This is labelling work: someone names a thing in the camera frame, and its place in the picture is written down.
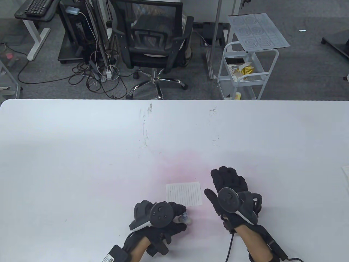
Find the white lined paper black text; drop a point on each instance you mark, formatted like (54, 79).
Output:
(182, 193)

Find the yellow packet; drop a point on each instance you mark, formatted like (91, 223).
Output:
(245, 71)

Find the person's right hand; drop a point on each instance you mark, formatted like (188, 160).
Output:
(230, 178)

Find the black keyboard tray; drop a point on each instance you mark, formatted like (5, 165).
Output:
(21, 13)

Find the black platform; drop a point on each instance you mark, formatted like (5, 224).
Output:
(338, 41)

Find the white paper stack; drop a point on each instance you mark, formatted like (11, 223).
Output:
(346, 180)

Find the grey metal frame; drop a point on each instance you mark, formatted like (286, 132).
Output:
(5, 91)

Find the person's right forearm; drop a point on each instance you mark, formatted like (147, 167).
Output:
(253, 243)

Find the red floor object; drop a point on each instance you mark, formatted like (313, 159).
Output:
(9, 56)

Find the person's left forearm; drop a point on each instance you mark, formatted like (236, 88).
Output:
(139, 248)

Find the black white tracking controller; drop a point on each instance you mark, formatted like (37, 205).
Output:
(229, 200)
(161, 214)

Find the light blue adapter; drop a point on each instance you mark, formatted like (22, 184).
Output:
(72, 10)

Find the white power strip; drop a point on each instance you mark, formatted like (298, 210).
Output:
(109, 72)

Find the black keyboard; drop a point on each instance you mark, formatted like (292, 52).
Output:
(36, 6)

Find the person's left hand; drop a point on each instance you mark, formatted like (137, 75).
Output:
(159, 238)

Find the printed sheet with circles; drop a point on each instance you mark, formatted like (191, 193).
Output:
(259, 30)

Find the black mesh office chair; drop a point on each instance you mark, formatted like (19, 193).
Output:
(147, 51)

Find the small yellow white bottle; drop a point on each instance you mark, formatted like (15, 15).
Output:
(237, 96)

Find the blue correction fluid brush cap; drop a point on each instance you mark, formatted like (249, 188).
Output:
(184, 214)

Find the white correction fluid bottle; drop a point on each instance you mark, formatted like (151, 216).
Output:
(188, 220)

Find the black floor box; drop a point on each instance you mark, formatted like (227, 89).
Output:
(208, 31)

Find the aluminium frame post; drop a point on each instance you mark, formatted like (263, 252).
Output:
(216, 27)
(95, 35)

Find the white desk leg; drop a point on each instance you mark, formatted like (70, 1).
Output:
(35, 41)

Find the white metal utility cart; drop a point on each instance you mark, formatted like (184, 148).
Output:
(226, 87)

